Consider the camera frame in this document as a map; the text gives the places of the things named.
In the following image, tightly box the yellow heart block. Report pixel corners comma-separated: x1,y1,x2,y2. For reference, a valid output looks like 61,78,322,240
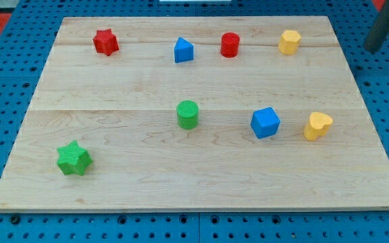
303,112,334,141

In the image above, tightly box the red star block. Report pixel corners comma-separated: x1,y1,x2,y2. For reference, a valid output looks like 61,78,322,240
93,28,120,56

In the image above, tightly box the light wooden board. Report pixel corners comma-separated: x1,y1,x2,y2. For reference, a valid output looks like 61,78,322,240
0,16,389,213

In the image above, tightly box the red cylinder block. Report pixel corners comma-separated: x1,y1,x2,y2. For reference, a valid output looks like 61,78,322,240
220,32,240,58

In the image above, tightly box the green star block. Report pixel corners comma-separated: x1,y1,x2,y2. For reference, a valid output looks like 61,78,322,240
57,140,93,176

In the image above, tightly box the yellow hexagon block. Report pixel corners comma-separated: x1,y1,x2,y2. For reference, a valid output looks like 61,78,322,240
278,30,302,55

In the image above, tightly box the blue cube block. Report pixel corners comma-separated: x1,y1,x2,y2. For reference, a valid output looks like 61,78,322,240
251,107,281,139

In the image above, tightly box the blue triangle block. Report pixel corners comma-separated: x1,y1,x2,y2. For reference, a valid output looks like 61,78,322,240
174,37,194,63

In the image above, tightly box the dark cylindrical robot stick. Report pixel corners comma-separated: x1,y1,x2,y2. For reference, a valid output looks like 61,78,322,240
363,0,389,54

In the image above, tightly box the green cylinder block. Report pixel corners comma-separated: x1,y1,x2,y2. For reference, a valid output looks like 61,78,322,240
176,100,199,130

